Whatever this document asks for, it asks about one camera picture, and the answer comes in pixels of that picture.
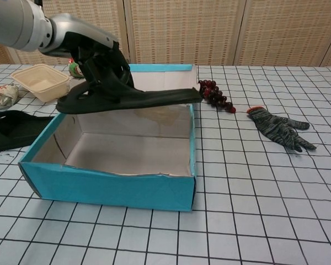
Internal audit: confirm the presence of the crumpled snack wrapper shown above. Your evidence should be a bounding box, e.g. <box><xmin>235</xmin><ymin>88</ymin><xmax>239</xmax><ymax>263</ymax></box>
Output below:
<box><xmin>0</xmin><ymin>84</ymin><xmax>19</xmax><ymax>112</ymax></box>

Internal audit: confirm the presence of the green chips can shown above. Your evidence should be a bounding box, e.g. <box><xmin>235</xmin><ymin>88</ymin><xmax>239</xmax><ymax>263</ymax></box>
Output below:
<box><xmin>68</xmin><ymin>59</ymin><xmax>83</xmax><ymax>78</ymax></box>

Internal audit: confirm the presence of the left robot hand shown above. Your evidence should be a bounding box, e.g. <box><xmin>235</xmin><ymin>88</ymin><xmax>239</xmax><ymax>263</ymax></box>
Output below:
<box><xmin>40</xmin><ymin>13</ymin><xmax>135</xmax><ymax>92</ymax></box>

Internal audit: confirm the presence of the blue checked tablecloth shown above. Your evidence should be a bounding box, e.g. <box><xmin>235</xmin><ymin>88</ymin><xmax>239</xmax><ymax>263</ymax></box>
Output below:
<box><xmin>0</xmin><ymin>63</ymin><xmax>331</xmax><ymax>265</ymax></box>

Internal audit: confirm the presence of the dark red grape bunch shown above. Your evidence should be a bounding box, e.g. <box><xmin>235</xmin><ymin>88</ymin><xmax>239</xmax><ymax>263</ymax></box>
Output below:
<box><xmin>197</xmin><ymin>79</ymin><xmax>237</xmax><ymax>114</ymax></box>

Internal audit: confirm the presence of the black rubber slipper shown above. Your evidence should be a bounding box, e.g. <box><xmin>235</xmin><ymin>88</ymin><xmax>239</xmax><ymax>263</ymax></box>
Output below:
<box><xmin>0</xmin><ymin>110</ymin><xmax>56</xmax><ymax>152</ymax></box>
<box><xmin>56</xmin><ymin>49</ymin><xmax>202</xmax><ymax>114</ymax></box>

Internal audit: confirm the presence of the grey knit work glove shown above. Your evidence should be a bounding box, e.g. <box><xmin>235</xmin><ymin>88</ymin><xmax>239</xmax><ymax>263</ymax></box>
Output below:
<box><xmin>247</xmin><ymin>106</ymin><xmax>318</xmax><ymax>153</ymax></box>

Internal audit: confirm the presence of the blue cardboard shoe box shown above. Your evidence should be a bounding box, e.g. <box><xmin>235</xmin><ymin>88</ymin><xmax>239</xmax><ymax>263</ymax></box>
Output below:
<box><xmin>18</xmin><ymin>63</ymin><xmax>199</xmax><ymax>213</ymax></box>

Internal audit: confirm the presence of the beige disposable food container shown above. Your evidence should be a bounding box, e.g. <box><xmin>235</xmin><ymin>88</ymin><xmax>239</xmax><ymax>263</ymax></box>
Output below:
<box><xmin>10</xmin><ymin>63</ymin><xmax>70</xmax><ymax>102</ymax></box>

